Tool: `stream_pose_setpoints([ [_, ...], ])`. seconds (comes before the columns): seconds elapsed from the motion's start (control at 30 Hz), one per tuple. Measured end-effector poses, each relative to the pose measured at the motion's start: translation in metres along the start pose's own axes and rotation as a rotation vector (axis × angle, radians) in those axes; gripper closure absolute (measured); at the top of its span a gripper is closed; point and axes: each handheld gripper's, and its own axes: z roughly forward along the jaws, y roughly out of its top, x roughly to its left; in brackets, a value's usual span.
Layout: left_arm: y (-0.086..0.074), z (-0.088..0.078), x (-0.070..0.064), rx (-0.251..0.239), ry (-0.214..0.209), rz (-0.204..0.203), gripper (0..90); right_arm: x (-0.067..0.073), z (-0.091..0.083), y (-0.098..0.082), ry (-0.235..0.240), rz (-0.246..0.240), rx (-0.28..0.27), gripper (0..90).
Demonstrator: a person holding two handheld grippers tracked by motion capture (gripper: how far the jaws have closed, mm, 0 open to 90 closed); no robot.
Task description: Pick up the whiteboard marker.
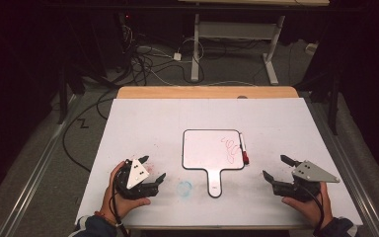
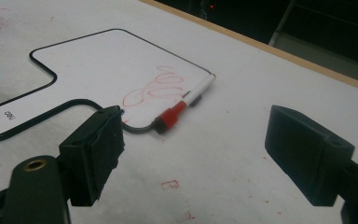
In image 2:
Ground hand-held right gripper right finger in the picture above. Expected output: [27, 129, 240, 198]
[264, 105, 356, 207]

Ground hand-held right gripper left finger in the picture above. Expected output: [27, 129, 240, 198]
[58, 105, 126, 208]

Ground white paddle whiteboard black rim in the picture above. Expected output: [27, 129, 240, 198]
[0, 28, 217, 144]

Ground white marker with red cap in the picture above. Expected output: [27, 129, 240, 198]
[152, 74, 217, 135]

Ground white table cover sheet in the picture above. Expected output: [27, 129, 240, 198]
[0, 0, 358, 224]

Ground white metal desk frame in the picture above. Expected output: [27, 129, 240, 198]
[268, 0, 358, 48]

